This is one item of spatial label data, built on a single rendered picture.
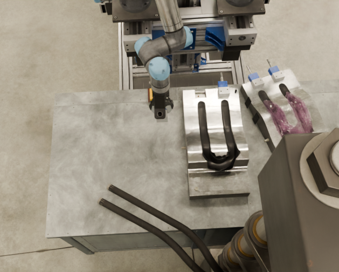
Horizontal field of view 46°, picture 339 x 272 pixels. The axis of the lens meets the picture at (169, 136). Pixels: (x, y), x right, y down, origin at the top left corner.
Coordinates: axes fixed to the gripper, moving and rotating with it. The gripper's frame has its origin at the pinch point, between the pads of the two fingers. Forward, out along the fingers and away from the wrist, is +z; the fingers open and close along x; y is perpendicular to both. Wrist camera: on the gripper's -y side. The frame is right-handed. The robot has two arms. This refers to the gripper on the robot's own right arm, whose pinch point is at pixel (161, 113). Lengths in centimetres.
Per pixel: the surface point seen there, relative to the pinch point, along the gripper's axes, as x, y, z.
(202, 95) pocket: -19.6, 12.6, 8.7
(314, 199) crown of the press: -20, -66, -106
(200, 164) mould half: -15.4, -23.3, 3.9
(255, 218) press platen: -22, -59, -60
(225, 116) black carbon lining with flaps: -29.1, 0.2, 6.9
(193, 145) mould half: -13.1, -15.1, 2.3
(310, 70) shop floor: -110, 76, 95
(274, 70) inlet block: -56, 24, 8
